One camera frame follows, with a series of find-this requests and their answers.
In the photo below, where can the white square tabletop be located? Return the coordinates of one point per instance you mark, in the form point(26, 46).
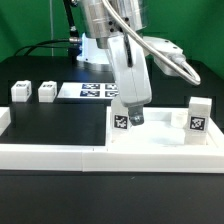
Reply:
point(162, 127)

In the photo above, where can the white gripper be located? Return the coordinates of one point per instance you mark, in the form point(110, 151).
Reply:
point(133, 82)

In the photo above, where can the white marker sheet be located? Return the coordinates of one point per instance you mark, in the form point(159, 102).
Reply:
point(75, 90)

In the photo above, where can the white U-shaped fence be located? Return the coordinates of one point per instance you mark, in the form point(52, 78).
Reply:
point(186, 158)

